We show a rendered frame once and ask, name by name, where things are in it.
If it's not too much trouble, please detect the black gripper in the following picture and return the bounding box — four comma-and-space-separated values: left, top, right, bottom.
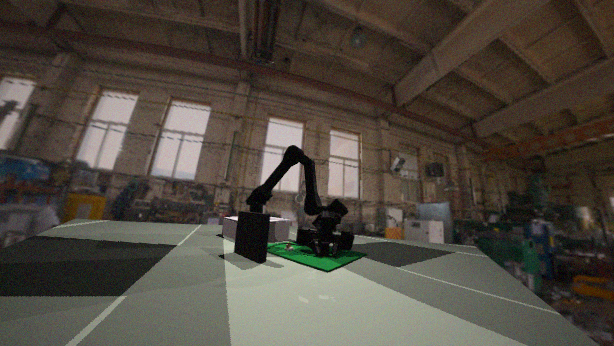
296, 220, 354, 258

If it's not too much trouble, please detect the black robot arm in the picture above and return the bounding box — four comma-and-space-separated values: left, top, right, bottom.
246, 145, 348, 232

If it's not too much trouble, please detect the green circuit board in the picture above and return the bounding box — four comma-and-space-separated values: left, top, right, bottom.
267, 241, 368, 272

